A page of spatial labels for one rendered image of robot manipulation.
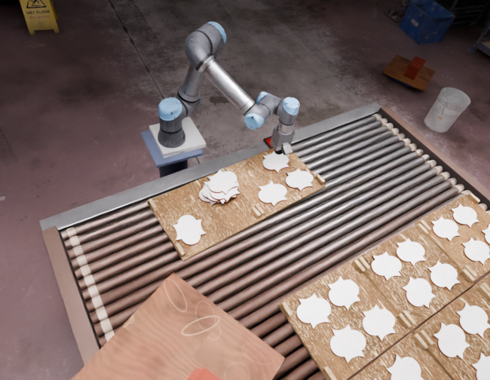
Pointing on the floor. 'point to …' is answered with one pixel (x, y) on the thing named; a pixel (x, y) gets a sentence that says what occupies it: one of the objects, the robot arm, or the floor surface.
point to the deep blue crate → (426, 22)
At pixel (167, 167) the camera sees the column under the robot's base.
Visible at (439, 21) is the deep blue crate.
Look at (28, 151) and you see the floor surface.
